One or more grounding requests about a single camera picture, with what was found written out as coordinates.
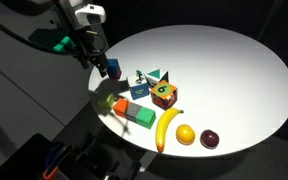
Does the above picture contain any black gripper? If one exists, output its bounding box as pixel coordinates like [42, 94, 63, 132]
[62, 20, 108, 77]

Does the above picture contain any light green block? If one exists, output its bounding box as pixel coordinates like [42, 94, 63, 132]
[96, 93, 115, 109]

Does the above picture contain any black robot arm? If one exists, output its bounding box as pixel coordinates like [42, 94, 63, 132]
[0, 0, 108, 77]

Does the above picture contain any black robot base with clamps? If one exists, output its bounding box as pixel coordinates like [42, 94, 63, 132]
[0, 134, 141, 180]

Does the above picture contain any blue block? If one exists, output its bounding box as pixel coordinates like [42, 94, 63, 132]
[107, 59, 120, 74]

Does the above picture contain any orange block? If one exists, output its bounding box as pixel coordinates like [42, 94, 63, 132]
[113, 98, 129, 118]

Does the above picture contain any grey block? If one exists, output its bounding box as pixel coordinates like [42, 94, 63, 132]
[125, 102, 141, 122]

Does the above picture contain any dark green block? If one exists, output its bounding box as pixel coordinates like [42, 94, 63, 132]
[135, 107, 156, 129]

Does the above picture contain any blue white picture cube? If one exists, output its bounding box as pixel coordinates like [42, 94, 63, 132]
[127, 74, 149, 100]

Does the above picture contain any white teal triangle cube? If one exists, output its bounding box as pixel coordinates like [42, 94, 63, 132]
[145, 68, 169, 87]

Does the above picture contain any orange number six cube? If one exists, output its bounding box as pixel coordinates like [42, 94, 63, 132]
[150, 80, 178, 110]

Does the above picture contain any yellow banana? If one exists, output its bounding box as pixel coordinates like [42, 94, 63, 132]
[155, 108, 183, 153]

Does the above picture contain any orange fruit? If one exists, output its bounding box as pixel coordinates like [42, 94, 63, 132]
[176, 124, 195, 145]

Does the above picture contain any dark red plum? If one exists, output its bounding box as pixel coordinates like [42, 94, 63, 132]
[200, 130, 219, 149]

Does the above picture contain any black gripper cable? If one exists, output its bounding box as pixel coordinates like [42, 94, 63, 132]
[83, 29, 108, 56]

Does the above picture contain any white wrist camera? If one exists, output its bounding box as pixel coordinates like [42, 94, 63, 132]
[75, 4, 106, 26]

